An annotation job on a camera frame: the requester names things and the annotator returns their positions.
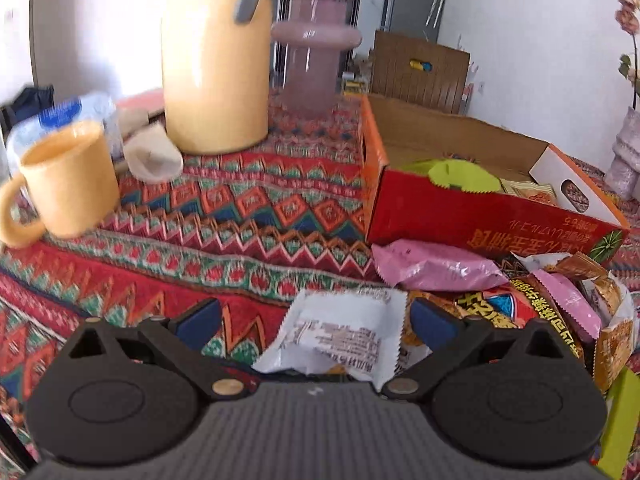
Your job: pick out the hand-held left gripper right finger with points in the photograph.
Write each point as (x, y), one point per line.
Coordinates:
(432, 320)

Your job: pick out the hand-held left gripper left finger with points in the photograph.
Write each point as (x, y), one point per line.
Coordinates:
(200, 317)

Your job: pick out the large pink snack packet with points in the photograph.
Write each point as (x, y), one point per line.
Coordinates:
(430, 267)

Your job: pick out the white printed snack packet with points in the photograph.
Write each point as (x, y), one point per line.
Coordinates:
(340, 330)

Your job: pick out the red cardboard box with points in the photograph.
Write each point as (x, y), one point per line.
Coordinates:
(450, 220)

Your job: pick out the orange black snack bag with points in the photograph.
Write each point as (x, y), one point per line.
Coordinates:
(505, 305)

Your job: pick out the patterned red tablecloth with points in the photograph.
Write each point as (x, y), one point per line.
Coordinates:
(225, 220)

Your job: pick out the lime green snack packet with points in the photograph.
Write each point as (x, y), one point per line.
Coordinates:
(460, 175)
(622, 425)

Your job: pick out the gold snack packet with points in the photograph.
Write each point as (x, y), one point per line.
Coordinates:
(580, 265)
(605, 295)

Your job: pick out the beige snack packet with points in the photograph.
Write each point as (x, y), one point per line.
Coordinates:
(530, 191)

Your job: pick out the beige paper cone cup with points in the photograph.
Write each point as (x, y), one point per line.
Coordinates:
(150, 155)
(132, 119)

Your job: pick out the yellow mug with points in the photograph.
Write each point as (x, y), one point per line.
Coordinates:
(70, 185)

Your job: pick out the orange patterned snack packet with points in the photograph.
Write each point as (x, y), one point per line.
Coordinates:
(617, 350)

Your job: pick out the brown wooden chair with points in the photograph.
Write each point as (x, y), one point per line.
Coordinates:
(425, 87)

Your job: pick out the yellow thermos jug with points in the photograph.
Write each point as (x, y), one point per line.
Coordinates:
(215, 85)

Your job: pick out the blue white tissue pack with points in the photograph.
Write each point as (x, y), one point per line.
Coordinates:
(65, 112)

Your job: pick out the yellow black box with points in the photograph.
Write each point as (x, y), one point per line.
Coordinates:
(356, 86)

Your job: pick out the pink textured vase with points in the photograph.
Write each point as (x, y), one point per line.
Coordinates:
(625, 160)

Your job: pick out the pink glass vase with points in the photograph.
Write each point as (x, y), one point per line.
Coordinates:
(310, 80)

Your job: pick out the dark bag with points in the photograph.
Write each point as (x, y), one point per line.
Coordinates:
(30, 102)

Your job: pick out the grey refrigerator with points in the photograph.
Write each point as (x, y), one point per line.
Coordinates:
(410, 5)

